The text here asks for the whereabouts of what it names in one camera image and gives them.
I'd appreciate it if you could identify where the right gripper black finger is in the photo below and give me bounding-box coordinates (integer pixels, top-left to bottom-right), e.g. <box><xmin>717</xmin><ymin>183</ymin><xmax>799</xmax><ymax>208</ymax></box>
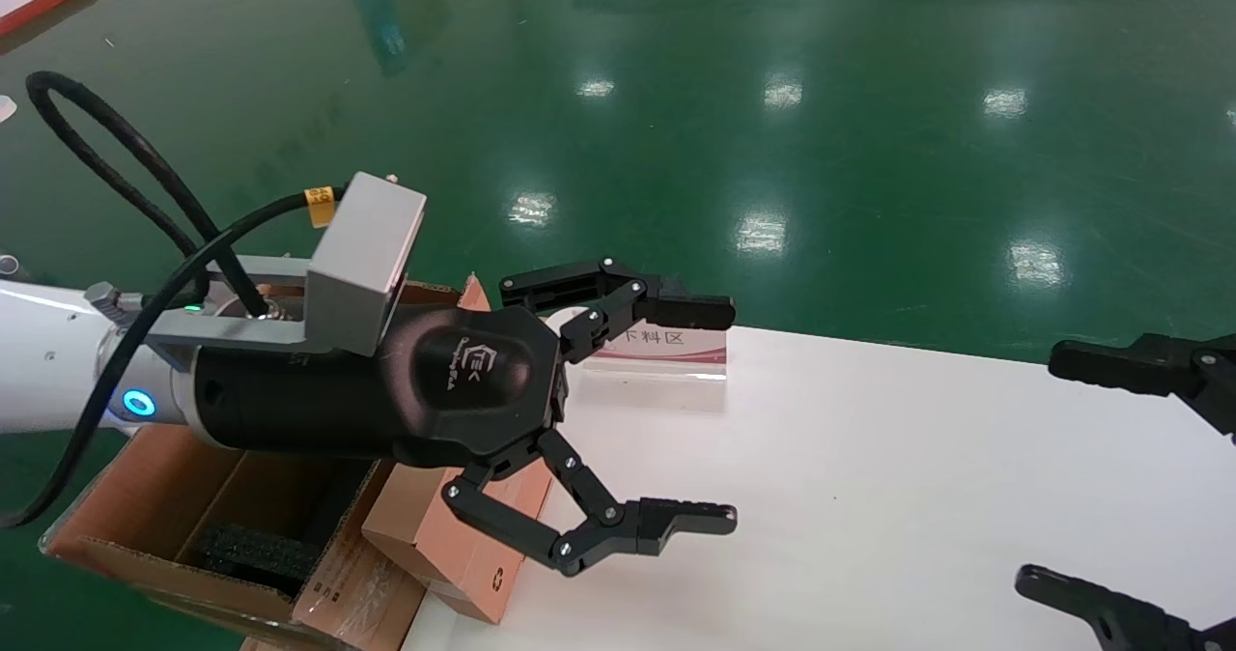
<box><xmin>1048</xmin><ymin>332</ymin><xmax>1236</xmax><ymax>437</ymax></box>
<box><xmin>1014</xmin><ymin>564</ymin><xmax>1236</xmax><ymax>651</ymax></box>

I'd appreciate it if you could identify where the acrylic table sign red print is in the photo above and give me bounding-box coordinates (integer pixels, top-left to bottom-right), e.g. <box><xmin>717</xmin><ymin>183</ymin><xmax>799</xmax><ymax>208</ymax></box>
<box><xmin>565</xmin><ymin>305</ymin><xmax>730</xmax><ymax>383</ymax></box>

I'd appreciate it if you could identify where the small cardboard box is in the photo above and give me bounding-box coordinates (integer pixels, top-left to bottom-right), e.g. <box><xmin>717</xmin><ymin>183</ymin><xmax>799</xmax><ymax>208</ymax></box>
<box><xmin>362</xmin><ymin>272</ymin><xmax>559</xmax><ymax>626</ymax></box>

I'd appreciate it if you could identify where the black foam pad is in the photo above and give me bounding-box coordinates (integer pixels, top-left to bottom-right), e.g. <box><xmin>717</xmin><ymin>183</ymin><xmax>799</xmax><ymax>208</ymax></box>
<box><xmin>198</xmin><ymin>521</ymin><xmax>324</xmax><ymax>594</ymax></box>

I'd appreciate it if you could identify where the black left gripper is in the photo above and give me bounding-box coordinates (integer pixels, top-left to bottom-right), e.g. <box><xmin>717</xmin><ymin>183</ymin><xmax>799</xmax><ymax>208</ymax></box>
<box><xmin>188</xmin><ymin>303</ymin><xmax>571</xmax><ymax>470</ymax></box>

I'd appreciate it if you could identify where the silver camera mount bracket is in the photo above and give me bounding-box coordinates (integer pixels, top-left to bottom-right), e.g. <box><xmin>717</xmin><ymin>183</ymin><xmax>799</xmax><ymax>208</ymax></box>
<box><xmin>85</xmin><ymin>255</ymin><xmax>315</xmax><ymax>374</ymax></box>

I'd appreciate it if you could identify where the large open cardboard box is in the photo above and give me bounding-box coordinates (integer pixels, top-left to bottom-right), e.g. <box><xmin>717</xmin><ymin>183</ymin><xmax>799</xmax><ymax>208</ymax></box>
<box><xmin>39</xmin><ymin>279</ymin><xmax>464</xmax><ymax>651</ymax></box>

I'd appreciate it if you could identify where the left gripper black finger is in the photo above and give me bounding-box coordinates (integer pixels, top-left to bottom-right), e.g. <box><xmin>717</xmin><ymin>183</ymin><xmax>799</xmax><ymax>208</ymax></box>
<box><xmin>441</xmin><ymin>427</ymin><xmax>740</xmax><ymax>577</ymax></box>
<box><xmin>499</xmin><ymin>258</ymin><xmax>737</xmax><ymax>364</ymax></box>

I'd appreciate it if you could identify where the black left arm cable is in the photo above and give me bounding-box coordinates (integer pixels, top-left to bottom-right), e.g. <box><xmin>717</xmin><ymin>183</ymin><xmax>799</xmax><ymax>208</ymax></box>
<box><xmin>0</xmin><ymin>71</ymin><xmax>349</xmax><ymax>531</ymax></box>

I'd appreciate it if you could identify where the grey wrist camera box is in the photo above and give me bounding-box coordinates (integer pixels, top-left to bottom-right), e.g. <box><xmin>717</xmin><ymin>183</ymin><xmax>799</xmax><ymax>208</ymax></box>
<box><xmin>304</xmin><ymin>172</ymin><xmax>428</xmax><ymax>357</ymax></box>

